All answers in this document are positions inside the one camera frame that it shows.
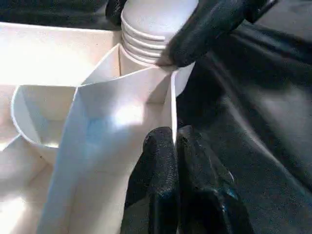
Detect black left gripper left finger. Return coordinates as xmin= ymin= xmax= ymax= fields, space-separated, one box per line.
xmin=120 ymin=127 xmax=181 ymax=234

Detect black plastic mat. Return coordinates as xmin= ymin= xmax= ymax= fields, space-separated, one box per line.
xmin=0 ymin=0 xmax=312 ymax=234

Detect white plastic table leg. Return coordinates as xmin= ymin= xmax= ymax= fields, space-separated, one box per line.
xmin=119 ymin=0 xmax=200 ymax=66

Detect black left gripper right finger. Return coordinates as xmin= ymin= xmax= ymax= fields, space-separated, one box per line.
xmin=177 ymin=125 xmax=254 ymax=234

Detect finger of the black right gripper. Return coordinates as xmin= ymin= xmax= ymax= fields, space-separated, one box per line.
xmin=105 ymin=0 xmax=130 ymax=26
xmin=166 ymin=0 xmax=266 ymax=69

